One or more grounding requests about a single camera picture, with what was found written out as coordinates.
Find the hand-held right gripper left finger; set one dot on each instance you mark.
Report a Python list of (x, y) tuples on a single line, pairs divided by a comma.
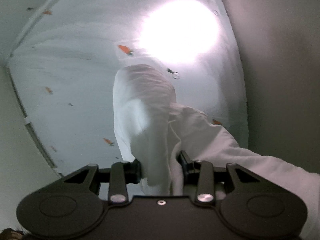
[(136, 172)]

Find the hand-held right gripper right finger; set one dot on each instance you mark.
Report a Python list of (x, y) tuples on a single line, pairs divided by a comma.
[(186, 166)]

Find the white garment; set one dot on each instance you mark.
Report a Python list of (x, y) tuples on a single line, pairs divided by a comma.
[(155, 130)]

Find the carrot print backdrop sheet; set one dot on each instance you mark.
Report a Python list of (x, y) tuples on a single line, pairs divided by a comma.
[(75, 80)]

